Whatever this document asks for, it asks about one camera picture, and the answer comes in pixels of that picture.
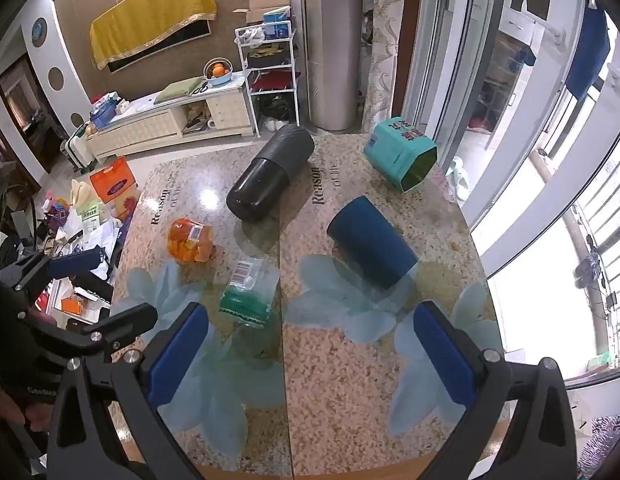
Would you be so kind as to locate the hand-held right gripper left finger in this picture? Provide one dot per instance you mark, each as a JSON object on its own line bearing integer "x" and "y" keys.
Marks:
{"x": 176, "y": 357}

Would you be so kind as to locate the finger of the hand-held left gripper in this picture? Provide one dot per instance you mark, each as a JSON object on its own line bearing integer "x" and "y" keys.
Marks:
{"x": 122, "y": 322}
{"x": 75, "y": 262}

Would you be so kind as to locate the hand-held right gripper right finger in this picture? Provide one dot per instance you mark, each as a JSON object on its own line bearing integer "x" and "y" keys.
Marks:
{"x": 445, "y": 357}

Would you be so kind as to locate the orange plastic cup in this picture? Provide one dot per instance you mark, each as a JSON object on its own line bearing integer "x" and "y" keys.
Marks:
{"x": 190, "y": 241}

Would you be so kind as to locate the dark blue cup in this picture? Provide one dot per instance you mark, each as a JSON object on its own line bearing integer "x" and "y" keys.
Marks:
{"x": 372, "y": 242}

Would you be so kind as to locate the black cup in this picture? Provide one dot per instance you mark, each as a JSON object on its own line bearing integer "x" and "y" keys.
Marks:
{"x": 270, "y": 175}

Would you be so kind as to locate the teal hexagonal cup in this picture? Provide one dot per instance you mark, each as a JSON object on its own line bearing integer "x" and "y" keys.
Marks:
{"x": 397, "y": 152}

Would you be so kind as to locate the person's left hand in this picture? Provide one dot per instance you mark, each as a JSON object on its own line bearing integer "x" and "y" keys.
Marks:
{"x": 27, "y": 412}

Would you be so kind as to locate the small orange box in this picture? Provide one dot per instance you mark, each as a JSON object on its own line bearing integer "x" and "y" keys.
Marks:
{"x": 73, "y": 305}

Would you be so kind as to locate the straw hat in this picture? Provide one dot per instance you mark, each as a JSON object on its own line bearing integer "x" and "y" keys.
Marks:
{"x": 81, "y": 192}

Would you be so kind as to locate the orange carton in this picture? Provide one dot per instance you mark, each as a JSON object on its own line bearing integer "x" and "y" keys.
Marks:
{"x": 112, "y": 180}

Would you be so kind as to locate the green clear plastic packet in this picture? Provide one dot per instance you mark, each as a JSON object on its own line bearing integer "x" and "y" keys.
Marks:
{"x": 247, "y": 290}

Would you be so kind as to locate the white suitcase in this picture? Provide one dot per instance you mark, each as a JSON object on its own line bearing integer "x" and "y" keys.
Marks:
{"x": 80, "y": 147}

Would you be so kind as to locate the blue basket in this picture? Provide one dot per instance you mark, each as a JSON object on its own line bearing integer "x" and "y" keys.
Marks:
{"x": 102, "y": 116}

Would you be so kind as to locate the white television cabinet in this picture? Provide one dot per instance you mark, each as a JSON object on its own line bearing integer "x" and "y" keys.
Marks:
{"x": 175, "y": 120}

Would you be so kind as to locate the white slippers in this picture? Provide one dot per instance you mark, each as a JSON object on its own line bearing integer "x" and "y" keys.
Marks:
{"x": 458, "y": 177}

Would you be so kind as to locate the scissors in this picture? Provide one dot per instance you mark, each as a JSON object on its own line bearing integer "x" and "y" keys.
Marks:
{"x": 201, "y": 88}

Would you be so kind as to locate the black television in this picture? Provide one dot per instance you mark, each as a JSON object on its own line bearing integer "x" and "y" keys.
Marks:
{"x": 155, "y": 52}

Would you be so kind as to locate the bowl of oranges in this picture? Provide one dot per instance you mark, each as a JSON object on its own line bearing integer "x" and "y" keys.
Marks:
{"x": 219, "y": 71}

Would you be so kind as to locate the yellow cloth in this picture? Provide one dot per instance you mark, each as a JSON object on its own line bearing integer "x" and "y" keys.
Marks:
{"x": 150, "y": 15}

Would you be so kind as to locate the white shelf rack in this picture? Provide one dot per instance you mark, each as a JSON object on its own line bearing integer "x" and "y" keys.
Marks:
{"x": 270, "y": 80}

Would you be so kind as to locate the blue box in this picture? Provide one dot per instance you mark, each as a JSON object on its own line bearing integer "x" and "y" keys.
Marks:
{"x": 277, "y": 22}

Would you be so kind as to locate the cardboard box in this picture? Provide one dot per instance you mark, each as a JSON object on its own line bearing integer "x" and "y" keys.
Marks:
{"x": 265, "y": 7}

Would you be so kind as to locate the patterned curtain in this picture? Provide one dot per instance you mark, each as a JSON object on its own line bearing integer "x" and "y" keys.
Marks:
{"x": 387, "y": 40}

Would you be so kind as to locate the grey standing air conditioner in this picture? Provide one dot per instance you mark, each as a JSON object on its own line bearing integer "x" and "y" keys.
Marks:
{"x": 332, "y": 45}

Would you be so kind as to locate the blue hanging garment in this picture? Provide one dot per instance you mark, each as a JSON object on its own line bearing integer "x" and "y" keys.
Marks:
{"x": 587, "y": 55}

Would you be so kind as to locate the round wall ornament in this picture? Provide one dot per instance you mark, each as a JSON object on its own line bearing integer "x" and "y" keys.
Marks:
{"x": 39, "y": 31}

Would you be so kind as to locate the sliding glass door frame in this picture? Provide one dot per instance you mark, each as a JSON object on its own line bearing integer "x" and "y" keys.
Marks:
{"x": 454, "y": 50}

